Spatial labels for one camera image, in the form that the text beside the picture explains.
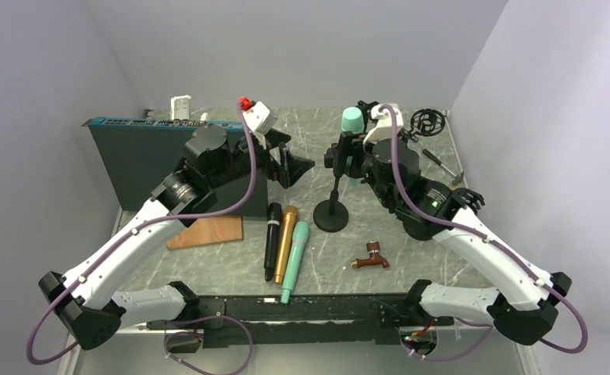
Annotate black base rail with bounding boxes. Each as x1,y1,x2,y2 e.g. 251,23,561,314
146,292,441,348

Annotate black handled hammer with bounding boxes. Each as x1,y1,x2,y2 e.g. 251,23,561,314
422,148,464,186

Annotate black tripod shock-mount stand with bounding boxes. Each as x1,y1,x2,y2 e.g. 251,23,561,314
399,109,447,142

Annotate gold microphone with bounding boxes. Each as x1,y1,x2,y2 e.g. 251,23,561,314
274,205,298,284

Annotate mint green microphone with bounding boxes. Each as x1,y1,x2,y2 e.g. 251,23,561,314
280,221,309,305
341,107,365,187

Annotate white plastic bracket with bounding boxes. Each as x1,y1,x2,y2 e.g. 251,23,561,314
169,95,191,120

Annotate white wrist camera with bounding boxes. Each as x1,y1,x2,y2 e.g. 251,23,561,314
363,103,404,145
238,97,278,135

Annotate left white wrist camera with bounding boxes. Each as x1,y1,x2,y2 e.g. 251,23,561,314
238,97,278,135

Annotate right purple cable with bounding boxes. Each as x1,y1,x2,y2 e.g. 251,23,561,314
377,103,589,355

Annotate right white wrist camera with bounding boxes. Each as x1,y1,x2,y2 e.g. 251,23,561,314
363,103,404,145

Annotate brown faucet tap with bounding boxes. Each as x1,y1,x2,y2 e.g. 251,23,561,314
351,241,390,269

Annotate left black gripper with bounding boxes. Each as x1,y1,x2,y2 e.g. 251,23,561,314
209,128,315,190

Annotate wooden board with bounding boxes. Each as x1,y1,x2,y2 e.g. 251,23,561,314
166,216,244,250

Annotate blue network switch box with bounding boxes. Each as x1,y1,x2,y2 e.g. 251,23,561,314
82,116,269,220

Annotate right shock-mount round stand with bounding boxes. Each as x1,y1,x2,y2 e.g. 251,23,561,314
402,187,484,241

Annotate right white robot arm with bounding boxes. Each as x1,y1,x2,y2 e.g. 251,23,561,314
323,132,572,345

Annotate round-base mic stand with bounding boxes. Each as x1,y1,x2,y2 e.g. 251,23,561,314
313,133,355,234

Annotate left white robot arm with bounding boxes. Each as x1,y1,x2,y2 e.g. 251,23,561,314
39,125,314,350

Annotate black microphone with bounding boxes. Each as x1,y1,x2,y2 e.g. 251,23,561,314
263,202,282,282

